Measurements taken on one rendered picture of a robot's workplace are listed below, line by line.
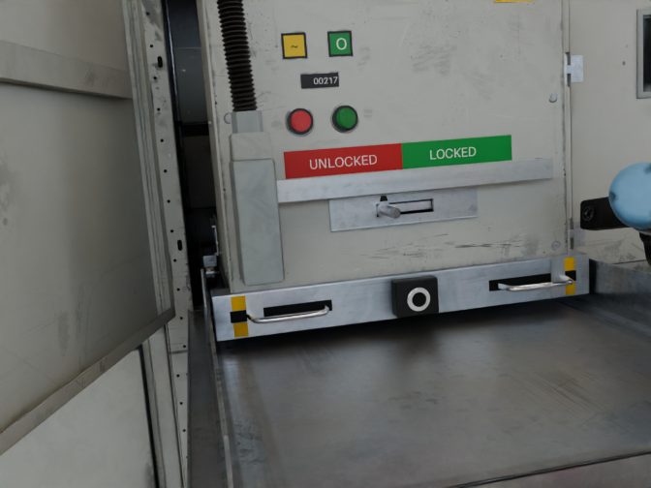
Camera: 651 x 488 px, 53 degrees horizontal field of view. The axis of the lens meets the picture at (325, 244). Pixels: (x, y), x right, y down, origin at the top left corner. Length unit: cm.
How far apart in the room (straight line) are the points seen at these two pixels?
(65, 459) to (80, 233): 45
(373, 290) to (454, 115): 26
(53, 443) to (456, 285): 71
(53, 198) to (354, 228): 38
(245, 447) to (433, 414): 18
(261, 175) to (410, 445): 34
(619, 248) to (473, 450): 84
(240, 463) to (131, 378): 60
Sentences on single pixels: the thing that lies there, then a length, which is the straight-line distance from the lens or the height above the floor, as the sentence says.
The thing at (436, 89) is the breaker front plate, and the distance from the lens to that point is 92.
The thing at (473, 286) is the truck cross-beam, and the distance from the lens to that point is 94.
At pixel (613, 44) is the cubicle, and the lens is 135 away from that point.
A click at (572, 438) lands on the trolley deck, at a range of 62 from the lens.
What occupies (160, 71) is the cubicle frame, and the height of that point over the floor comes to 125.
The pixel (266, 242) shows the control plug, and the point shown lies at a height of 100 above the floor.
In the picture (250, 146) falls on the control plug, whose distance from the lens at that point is 75.
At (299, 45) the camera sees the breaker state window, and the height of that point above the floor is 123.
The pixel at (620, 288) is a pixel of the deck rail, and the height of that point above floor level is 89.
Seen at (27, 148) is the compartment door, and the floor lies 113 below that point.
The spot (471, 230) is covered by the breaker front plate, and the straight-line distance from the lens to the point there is 94.
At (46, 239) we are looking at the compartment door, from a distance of 84.
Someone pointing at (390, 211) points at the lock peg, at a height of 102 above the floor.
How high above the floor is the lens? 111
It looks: 9 degrees down
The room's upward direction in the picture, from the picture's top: 4 degrees counter-clockwise
